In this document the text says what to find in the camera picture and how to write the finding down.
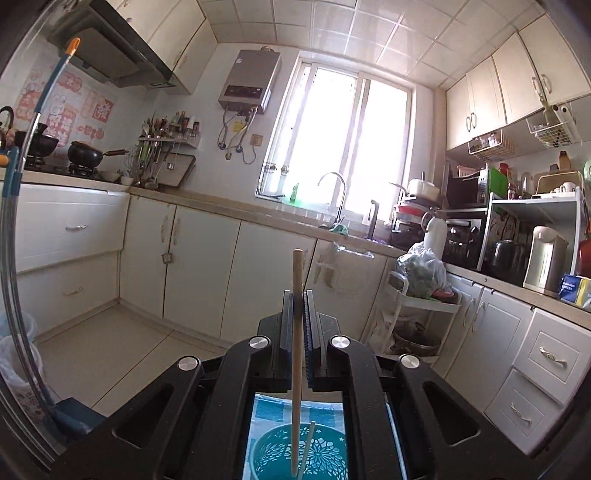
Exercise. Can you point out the grey wall water heater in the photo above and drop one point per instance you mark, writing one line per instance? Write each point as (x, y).
(249, 81)

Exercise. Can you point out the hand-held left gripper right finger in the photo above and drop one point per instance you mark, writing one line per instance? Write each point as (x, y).
(310, 337)

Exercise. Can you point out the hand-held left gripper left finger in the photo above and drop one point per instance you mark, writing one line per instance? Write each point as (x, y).
(287, 337)

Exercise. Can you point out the grey cutting board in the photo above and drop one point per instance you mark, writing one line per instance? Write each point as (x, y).
(180, 170)

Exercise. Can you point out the blue checked plastic tablecloth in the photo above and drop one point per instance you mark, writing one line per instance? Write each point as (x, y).
(277, 408)

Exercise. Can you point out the wall rack of kitchen utensils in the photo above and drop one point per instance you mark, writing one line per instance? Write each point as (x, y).
(154, 147)

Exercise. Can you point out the cream base cabinets with drawers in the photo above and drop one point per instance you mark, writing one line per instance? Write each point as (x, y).
(508, 337)

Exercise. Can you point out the beige electric water pot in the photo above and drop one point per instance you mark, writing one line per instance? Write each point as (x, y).
(545, 258)

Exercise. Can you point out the black small tap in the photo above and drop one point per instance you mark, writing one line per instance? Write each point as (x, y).
(372, 221)

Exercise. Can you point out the black cooking pot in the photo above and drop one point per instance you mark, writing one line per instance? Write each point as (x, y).
(41, 145)

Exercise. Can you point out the green dish cloth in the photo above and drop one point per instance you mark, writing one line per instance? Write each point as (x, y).
(339, 229)

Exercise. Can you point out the blue cardboard box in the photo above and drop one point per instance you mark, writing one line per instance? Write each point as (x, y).
(572, 288)

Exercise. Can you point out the gas stove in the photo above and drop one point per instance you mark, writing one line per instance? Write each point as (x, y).
(60, 170)

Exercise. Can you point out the black pot under shelf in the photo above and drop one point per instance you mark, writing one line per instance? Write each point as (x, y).
(505, 258)

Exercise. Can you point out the wall power outlet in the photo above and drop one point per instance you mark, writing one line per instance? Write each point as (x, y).
(256, 140)

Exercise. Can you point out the green cutting board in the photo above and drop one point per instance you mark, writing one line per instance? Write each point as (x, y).
(497, 180)

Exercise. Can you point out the dark blue box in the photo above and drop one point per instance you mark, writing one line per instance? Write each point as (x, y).
(76, 410)

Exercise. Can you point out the clear plastic bag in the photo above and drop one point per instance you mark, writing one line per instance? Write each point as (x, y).
(14, 364)

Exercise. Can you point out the green soap bottle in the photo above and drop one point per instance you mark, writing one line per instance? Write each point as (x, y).
(295, 194)

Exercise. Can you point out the plastic bag of greens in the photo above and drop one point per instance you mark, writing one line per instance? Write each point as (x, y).
(422, 272)

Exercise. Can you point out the dark range hood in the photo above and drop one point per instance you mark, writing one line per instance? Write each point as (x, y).
(106, 50)

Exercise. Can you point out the white thermos bottle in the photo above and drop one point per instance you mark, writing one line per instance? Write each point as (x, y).
(435, 237)

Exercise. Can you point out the white counter shelf rack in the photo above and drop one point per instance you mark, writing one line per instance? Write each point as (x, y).
(531, 203)

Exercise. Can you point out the black toaster oven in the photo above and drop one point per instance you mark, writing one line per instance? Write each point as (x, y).
(461, 242)

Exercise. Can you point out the chrome sink faucet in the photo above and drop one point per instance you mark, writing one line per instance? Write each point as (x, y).
(341, 194)

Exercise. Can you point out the white rolling cart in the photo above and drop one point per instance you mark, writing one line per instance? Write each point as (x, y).
(415, 309)

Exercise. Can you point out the white door hanger rack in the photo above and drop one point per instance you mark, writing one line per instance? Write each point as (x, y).
(344, 267)

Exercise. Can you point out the black microwave oven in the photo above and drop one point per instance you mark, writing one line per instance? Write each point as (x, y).
(464, 189)

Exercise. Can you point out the cream wall cabinets beside hood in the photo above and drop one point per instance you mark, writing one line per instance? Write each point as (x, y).
(180, 32)

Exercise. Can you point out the white framed window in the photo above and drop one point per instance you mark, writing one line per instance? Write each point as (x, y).
(332, 138)

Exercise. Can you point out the white pot with lid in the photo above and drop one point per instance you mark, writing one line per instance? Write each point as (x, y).
(422, 188)

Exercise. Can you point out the cream wall cabinets above shelf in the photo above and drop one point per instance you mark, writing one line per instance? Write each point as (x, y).
(512, 78)

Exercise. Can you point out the wooden chopstick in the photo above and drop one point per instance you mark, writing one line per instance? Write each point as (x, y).
(298, 277)
(307, 445)

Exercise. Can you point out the teal perforated plastic basket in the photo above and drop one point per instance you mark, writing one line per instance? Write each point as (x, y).
(272, 457)

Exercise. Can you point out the metal basin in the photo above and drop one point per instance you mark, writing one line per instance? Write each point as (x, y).
(415, 342)

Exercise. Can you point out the cream base cabinets under sink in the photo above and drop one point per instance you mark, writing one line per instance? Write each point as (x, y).
(203, 267)

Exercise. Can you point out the red wall decals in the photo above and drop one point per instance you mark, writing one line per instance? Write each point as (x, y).
(60, 115)

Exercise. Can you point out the cream drawer cabinet under stove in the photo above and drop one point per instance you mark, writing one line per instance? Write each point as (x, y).
(69, 240)

